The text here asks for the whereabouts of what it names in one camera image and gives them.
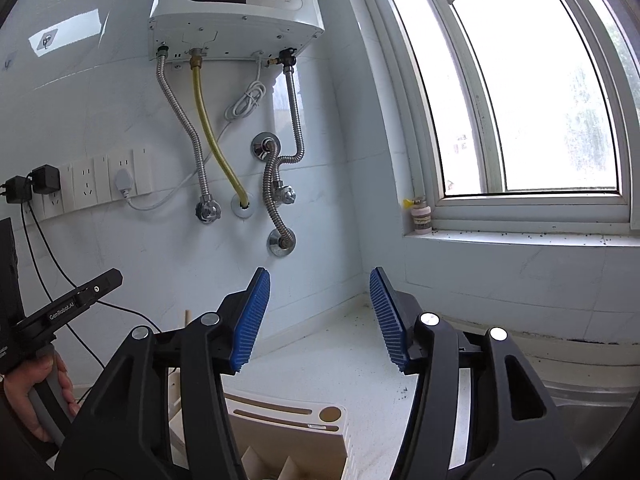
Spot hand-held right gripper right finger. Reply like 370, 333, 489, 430
369, 266, 583, 480

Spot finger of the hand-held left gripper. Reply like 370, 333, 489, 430
14, 268, 124, 350

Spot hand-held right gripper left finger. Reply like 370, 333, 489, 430
54, 266, 272, 480

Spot cream plastic utensil holder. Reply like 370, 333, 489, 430
167, 365, 353, 480

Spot person's left hand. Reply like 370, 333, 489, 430
0, 350, 78, 443

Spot black power adapter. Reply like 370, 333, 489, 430
0, 176, 33, 205
31, 164, 62, 194

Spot small bottle yellow cap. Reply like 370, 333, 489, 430
404, 192, 433, 235

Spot chrome valve with knob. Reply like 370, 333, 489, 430
195, 199, 221, 224

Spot white power plug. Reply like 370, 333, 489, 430
114, 169, 136, 200

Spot white framed window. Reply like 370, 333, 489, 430
350, 0, 640, 236

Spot white water heater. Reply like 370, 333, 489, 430
148, 0, 325, 63

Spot black charging cable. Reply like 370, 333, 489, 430
27, 192, 166, 336
20, 202, 106, 368

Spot chrome wall flange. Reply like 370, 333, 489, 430
251, 132, 281, 161
267, 230, 297, 257

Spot short steel flexible hose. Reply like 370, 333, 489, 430
262, 146, 296, 246

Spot white wall flange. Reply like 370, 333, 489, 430
231, 192, 255, 218

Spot row of white wall sockets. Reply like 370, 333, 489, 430
37, 145, 153, 221

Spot yellow flexible hose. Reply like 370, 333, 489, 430
190, 49, 248, 207

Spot long steel flexible hose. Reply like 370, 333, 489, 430
157, 47, 211, 206

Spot white power cable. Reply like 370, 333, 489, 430
127, 55, 268, 211

